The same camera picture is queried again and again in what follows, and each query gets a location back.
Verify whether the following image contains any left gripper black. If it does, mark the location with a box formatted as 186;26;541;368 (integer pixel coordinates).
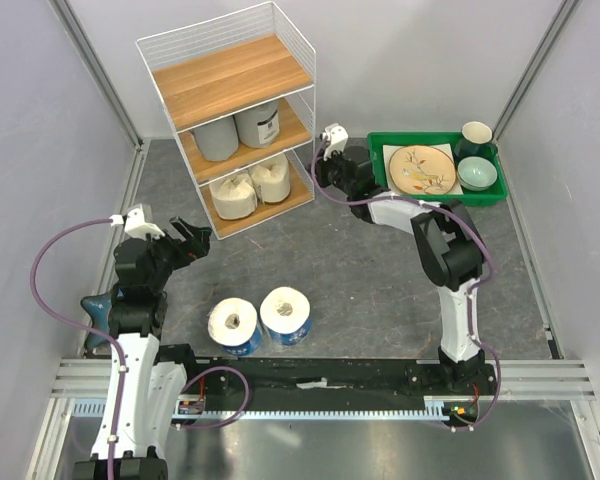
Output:
141;216;210;292

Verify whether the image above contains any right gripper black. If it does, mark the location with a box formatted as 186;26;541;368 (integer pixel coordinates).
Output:
306;144;355;196

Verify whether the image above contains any cream roll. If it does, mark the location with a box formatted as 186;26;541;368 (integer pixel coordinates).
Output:
249;153;291;204
210;173;258;220

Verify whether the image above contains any grey paper towel roll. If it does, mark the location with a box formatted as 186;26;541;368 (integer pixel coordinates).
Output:
233;100;280;148

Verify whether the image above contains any white wire wooden shelf rack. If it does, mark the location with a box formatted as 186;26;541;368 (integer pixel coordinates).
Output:
136;1;316;239

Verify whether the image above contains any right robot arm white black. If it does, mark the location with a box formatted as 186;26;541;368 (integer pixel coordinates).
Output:
309;145;485;394

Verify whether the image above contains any decorated ceramic plate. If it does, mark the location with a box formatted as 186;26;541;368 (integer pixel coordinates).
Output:
388;145;457;196

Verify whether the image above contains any blue wrapped roll left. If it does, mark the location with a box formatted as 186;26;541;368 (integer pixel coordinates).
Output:
208;297;262;357

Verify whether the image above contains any blue wrapped roll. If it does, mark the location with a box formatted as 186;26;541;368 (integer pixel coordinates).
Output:
259;286;312;346
208;297;262;357

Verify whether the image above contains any blue star shaped dish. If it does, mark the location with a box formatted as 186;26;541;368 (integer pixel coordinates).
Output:
80;290;113;351

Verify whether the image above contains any blue wrapped roll right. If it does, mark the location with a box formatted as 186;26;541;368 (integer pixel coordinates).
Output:
259;286;312;346

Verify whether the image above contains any light green ceramic bowl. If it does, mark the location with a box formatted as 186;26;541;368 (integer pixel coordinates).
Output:
457;156;498;191

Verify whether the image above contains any dark green ceramic cup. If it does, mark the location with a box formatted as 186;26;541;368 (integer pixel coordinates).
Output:
453;121;498;162

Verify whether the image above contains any green plastic tray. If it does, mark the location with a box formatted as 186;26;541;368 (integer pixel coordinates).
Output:
367;131;508;207

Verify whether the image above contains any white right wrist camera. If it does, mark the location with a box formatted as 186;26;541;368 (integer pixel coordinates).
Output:
320;123;349;161

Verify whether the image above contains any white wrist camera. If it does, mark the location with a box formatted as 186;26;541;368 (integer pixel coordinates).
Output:
109;203;166;240
320;123;349;161

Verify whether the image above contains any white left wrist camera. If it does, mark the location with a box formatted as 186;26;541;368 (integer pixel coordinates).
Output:
109;203;166;240

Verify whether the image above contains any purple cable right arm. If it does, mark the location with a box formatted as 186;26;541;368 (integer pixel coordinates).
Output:
311;134;503;432

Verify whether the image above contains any aluminium frame rail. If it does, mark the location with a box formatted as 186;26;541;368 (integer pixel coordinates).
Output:
51;359;595;401

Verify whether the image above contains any blue grey cable duct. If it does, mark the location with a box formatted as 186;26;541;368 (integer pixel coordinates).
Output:
72;396;481;419

